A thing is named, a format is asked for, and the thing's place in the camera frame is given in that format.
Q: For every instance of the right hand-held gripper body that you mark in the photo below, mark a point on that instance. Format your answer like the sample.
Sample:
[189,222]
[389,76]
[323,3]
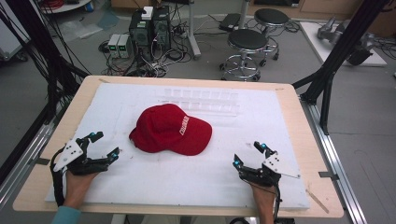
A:
[267,171]

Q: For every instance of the white box with black adapter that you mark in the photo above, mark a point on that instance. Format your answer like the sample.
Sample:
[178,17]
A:
[147,13]

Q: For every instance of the thin wooden stick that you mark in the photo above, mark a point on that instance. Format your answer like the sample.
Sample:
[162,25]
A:
[317,201]

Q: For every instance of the grey power supply unit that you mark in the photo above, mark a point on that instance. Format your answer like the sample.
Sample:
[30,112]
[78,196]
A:
[125,46]
[114,45]

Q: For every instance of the black flat case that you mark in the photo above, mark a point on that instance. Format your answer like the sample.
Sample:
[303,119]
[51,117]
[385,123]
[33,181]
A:
[229,21]

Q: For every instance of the red baseball cap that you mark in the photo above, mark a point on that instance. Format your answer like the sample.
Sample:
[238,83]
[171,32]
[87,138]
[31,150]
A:
[166,130]

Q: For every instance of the black round stool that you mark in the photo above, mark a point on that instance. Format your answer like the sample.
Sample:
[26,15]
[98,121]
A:
[246,42]
[271,17]

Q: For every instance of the white foam mat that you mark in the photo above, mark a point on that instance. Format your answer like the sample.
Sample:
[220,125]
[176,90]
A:
[174,177]

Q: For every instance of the grey metal desk leg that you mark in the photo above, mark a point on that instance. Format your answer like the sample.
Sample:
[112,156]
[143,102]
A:
[193,31]

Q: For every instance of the grey metal pole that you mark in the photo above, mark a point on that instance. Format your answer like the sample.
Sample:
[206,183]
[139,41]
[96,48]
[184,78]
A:
[244,14]

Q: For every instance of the white floor platform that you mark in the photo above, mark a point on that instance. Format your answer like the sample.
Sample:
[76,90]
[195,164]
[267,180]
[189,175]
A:
[314,37]

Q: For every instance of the person's right hand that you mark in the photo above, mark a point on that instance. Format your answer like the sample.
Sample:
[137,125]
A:
[263,199]

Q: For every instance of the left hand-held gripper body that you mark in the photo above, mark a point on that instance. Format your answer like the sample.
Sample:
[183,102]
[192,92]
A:
[77,161]

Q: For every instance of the black tape piece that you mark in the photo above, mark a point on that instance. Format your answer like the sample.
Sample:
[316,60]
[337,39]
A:
[328,175]
[42,161]

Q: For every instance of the white round table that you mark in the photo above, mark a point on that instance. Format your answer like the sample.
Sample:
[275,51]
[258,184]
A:
[67,6]

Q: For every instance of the black metal frame stand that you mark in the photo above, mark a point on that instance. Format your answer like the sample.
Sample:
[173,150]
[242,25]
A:
[336,59]

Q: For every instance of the aluminium rail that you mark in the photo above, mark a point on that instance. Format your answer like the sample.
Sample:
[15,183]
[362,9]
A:
[334,155]
[28,155]

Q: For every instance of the black computer tower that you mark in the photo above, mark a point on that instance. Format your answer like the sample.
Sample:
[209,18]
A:
[162,28]
[140,34]

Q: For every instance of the clear plastic compartment tray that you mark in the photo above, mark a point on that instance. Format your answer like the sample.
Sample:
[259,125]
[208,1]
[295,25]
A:
[202,101]

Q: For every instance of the person's left hand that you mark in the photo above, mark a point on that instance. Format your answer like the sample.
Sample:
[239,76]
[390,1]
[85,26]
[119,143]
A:
[78,189]

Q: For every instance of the clear plastic sheet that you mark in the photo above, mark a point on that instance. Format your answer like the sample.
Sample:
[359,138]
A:
[79,30]

